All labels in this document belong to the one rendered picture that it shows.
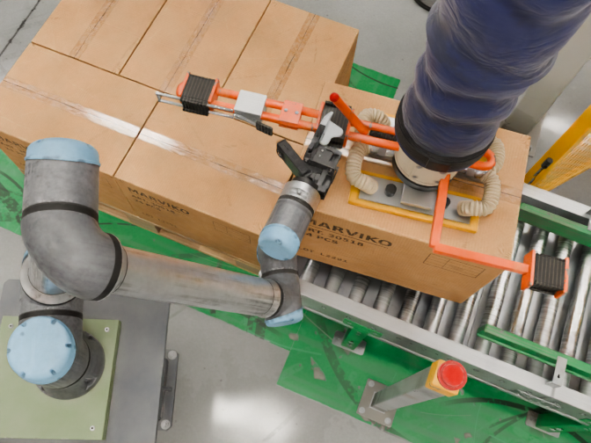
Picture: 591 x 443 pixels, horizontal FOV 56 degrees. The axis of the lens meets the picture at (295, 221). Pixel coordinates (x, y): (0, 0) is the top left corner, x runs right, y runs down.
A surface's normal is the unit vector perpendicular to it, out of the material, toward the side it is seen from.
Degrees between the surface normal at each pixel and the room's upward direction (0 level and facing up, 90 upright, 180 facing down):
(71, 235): 31
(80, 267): 44
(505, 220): 0
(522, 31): 74
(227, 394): 0
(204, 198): 0
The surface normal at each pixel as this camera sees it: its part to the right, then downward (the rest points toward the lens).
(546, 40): 0.25, 0.77
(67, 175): 0.47, -0.37
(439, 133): -0.57, 0.64
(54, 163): 0.18, -0.38
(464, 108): -0.32, 0.69
